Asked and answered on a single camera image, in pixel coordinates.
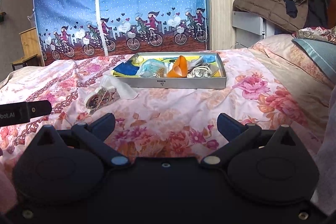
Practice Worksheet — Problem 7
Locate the grey shallow tray box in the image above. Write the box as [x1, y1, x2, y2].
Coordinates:
[115, 51, 227, 89]

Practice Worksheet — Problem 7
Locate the floral pink bed quilt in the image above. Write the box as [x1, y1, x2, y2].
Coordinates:
[1, 49, 334, 189]

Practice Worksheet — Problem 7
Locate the floral crumpled blanket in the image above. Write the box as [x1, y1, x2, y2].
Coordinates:
[293, 26, 336, 45]

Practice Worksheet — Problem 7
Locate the black clothing on headboard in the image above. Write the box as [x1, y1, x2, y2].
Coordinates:
[287, 0, 332, 29]

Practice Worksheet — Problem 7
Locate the grey cloth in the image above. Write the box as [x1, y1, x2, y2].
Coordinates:
[187, 56, 209, 72]

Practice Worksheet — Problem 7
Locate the blue yellow cloth in tray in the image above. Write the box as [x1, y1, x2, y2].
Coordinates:
[112, 55, 222, 78]

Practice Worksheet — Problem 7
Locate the teal white plastic package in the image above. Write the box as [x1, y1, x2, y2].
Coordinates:
[136, 59, 168, 78]

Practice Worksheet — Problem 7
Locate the blue bicycle print wardrobe cover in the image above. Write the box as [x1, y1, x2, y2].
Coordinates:
[33, 0, 209, 65]

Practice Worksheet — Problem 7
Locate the orange soft object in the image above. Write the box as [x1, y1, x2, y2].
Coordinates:
[167, 55, 188, 78]

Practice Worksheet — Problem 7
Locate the brown padded jacket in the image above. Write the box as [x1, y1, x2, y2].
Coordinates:
[233, 0, 308, 33]

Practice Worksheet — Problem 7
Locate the blue grey pillow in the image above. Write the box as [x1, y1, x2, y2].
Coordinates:
[292, 38, 336, 83]

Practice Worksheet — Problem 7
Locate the grey plastic drawer unit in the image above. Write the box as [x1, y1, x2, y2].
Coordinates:
[232, 11, 275, 49]

